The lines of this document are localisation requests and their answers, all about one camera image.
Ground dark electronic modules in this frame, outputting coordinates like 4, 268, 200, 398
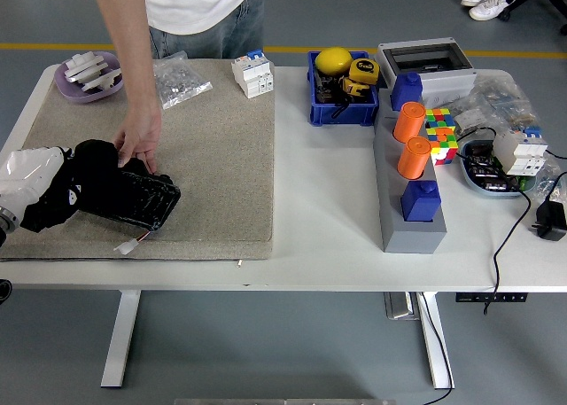
467, 141, 520, 191

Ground black cable along leg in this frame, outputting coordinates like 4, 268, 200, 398
416, 292, 454, 405

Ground dark brown bin item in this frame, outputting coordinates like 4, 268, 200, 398
315, 74, 341, 105

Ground person's right hand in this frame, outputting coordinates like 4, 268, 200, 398
113, 105, 164, 175

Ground yellow black tool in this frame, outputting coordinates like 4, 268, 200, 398
338, 75, 368, 99

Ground white plastic rail piece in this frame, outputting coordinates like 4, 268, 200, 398
80, 67, 123, 91
65, 58, 107, 83
70, 51, 104, 69

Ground blue square block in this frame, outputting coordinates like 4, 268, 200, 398
400, 179, 442, 222
389, 71, 423, 112

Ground person with white shoes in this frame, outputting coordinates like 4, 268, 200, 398
460, 0, 519, 21

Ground black adapter cord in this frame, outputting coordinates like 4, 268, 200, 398
543, 170, 567, 205

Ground clear bag of screws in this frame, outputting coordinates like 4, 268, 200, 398
152, 50, 214, 111

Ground grey-brown table mat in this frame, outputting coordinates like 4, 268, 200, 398
0, 58, 276, 262

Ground black glossy panel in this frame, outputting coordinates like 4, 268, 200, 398
83, 169, 182, 232

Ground metal box under table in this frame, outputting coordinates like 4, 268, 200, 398
383, 292, 420, 321

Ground light blue dish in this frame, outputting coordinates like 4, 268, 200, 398
458, 138, 540, 199

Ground yellow black tape measure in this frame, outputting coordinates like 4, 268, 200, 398
347, 57, 381, 87

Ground black power adapter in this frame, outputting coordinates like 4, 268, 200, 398
530, 199, 567, 241

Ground clear bag of metal hinges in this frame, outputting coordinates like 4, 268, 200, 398
452, 97, 500, 134

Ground orange cylinder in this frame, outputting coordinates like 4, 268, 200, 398
392, 101, 426, 144
396, 136, 431, 180

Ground clear crumpled plastic bag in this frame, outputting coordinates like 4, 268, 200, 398
526, 150, 567, 205

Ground black table control panel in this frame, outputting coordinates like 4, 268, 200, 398
454, 292, 529, 303

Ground white table leg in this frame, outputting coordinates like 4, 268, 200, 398
99, 289, 142, 388
416, 292, 455, 390

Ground white connector with wires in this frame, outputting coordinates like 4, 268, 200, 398
113, 231, 150, 254

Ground purple shallow dish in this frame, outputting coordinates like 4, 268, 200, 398
53, 51, 125, 104

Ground black cable over table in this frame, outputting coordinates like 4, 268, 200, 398
454, 126, 532, 315

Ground colourful puzzle cube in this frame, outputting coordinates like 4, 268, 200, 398
425, 125, 460, 166
423, 106, 457, 131

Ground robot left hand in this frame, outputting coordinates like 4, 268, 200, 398
0, 146, 85, 233

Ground grey block base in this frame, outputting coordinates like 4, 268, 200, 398
372, 85, 447, 254

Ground yellow round object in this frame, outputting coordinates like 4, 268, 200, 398
314, 46, 354, 75

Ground blue plastic bin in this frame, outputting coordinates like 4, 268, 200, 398
307, 50, 381, 127

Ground white blue circuit breaker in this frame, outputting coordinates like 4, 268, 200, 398
492, 125, 548, 176
230, 48, 275, 99

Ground clear bag of small parts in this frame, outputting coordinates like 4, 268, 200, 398
469, 74, 535, 131

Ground grey electrical enclosure box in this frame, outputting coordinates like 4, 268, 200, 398
375, 36, 478, 103

